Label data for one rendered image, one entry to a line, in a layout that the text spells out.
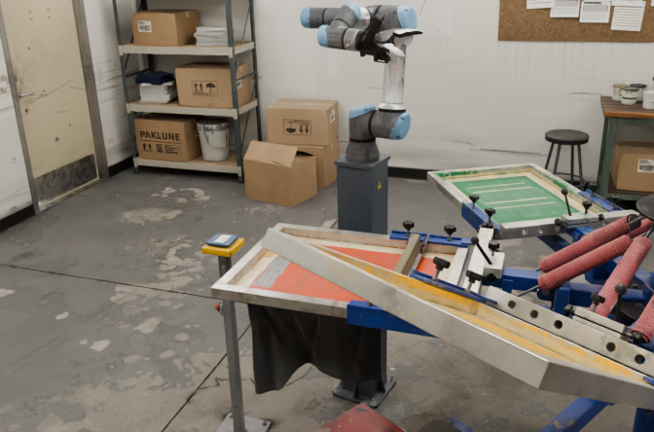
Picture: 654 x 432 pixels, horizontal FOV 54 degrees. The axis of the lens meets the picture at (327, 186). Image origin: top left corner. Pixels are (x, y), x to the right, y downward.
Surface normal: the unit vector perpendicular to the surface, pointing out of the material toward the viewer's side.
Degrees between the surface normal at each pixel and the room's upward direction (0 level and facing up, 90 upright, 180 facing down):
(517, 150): 90
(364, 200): 90
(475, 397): 0
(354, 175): 90
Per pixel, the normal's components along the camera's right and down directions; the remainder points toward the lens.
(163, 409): -0.03, -0.94
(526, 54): -0.32, 0.32
